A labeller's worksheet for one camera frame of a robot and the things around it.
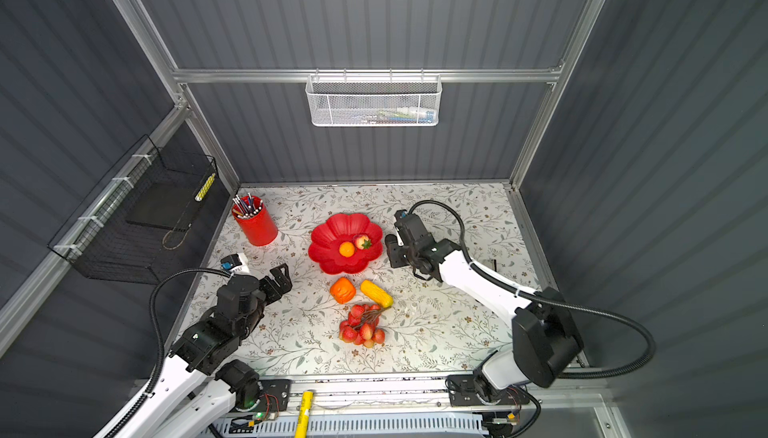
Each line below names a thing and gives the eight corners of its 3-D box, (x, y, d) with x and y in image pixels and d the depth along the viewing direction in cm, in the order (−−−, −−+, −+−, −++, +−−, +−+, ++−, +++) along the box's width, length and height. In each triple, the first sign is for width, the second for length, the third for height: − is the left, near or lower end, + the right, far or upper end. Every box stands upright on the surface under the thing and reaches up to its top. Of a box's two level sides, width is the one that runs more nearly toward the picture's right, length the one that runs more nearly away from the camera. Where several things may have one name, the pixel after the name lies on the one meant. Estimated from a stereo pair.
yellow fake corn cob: (359, 288, 93) (358, 284, 91) (366, 280, 95) (365, 275, 93) (387, 311, 89) (387, 306, 86) (394, 302, 91) (395, 297, 88)
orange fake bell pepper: (331, 297, 92) (327, 288, 88) (343, 282, 96) (341, 273, 91) (346, 308, 90) (344, 300, 85) (359, 292, 93) (357, 284, 89)
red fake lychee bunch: (342, 347, 83) (338, 338, 76) (345, 314, 89) (342, 302, 82) (384, 347, 83) (383, 338, 76) (384, 314, 89) (384, 302, 82)
